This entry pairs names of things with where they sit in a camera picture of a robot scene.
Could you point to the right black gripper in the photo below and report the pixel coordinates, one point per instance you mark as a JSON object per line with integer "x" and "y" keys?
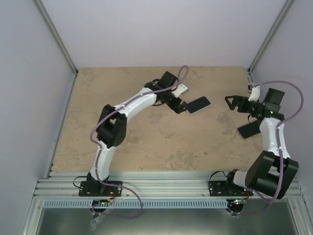
{"x": 237, "y": 99}

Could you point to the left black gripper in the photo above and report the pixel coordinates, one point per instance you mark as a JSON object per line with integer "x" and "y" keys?
{"x": 178, "y": 109}

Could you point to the lavender phone case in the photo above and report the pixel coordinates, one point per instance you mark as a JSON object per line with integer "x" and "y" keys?
{"x": 193, "y": 113}

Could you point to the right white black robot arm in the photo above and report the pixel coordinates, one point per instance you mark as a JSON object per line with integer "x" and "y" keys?
{"x": 273, "y": 170}

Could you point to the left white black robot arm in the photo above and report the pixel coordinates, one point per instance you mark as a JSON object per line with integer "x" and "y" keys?
{"x": 112, "y": 125}

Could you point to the right circuit board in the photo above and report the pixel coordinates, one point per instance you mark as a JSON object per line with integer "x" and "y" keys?
{"x": 239, "y": 201}

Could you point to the circuit board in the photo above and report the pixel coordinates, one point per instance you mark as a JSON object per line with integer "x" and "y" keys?
{"x": 239, "y": 201}
{"x": 102, "y": 203}

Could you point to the left circuit board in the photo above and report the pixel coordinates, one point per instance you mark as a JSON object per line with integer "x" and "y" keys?
{"x": 102, "y": 203}

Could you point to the clear plastic bag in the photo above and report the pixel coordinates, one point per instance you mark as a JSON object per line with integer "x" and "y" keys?
{"x": 96, "y": 220}

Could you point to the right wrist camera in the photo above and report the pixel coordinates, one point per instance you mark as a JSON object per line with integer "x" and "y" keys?
{"x": 254, "y": 92}

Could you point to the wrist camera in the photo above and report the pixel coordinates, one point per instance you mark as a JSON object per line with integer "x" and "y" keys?
{"x": 180, "y": 89}
{"x": 254, "y": 92}

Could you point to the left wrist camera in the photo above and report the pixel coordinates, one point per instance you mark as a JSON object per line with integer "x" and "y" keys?
{"x": 180, "y": 89}

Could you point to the right aluminium frame post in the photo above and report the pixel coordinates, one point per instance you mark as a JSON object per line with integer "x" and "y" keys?
{"x": 269, "y": 37}

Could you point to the aluminium frame post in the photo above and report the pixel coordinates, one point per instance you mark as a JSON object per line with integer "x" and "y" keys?
{"x": 269, "y": 37}
{"x": 48, "y": 21}

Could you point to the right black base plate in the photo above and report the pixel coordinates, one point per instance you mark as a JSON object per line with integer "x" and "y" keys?
{"x": 223, "y": 188}

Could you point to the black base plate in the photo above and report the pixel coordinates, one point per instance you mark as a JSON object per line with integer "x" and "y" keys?
{"x": 223, "y": 188}
{"x": 87, "y": 189}

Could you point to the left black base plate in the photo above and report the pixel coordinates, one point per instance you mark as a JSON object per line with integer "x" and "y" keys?
{"x": 87, "y": 189}

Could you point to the left aluminium frame post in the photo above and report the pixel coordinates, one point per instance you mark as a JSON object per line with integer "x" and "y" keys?
{"x": 48, "y": 21}

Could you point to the aluminium rail platform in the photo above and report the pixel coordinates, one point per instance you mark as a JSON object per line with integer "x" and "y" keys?
{"x": 147, "y": 184}

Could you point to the slotted grey cable duct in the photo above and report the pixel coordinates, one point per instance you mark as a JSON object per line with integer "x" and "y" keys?
{"x": 135, "y": 204}

